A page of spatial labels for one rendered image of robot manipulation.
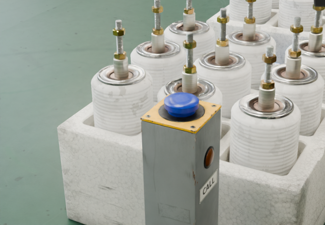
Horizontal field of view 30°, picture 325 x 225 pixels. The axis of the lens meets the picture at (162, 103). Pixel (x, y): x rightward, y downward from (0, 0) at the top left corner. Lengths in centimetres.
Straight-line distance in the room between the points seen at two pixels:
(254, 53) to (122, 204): 34
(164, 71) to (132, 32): 86
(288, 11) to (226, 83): 43
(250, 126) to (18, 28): 124
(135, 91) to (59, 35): 98
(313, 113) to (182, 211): 31
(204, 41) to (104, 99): 26
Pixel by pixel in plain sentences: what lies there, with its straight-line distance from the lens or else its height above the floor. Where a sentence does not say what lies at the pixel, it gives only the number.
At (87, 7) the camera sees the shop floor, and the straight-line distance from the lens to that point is 210.
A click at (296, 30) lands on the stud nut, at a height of 33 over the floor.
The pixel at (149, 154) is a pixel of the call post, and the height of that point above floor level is 27.
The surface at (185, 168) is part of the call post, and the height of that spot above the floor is 26.
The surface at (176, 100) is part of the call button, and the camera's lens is 69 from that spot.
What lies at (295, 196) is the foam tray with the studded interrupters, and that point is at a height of 17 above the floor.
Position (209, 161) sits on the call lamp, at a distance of 70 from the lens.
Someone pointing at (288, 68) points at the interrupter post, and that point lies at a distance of 94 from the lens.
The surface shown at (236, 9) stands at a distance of 139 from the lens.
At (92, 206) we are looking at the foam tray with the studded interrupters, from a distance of 100.
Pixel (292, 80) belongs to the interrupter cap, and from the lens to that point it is 93.
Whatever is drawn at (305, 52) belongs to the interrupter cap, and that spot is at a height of 25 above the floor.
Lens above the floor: 64
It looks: 27 degrees down
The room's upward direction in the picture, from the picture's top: 1 degrees counter-clockwise
